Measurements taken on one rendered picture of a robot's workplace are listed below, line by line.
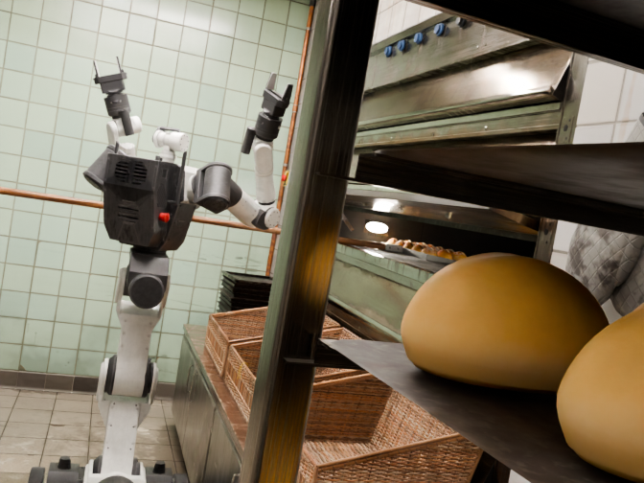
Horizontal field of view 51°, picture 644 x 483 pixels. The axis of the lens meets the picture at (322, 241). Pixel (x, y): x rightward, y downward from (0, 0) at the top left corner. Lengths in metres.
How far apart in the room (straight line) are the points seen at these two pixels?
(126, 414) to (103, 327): 1.75
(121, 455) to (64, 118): 2.23
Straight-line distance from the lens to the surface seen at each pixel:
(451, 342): 0.28
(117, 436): 2.57
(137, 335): 2.52
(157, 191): 2.27
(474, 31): 2.39
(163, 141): 2.48
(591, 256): 1.51
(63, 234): 4.21
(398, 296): 2.52
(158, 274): 2.34
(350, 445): 2.30
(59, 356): 4.33
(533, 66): 2.02
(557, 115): 1.86
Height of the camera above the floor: 1.34
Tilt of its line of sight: 3 degrees down
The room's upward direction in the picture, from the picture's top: 10 degrees clockwise
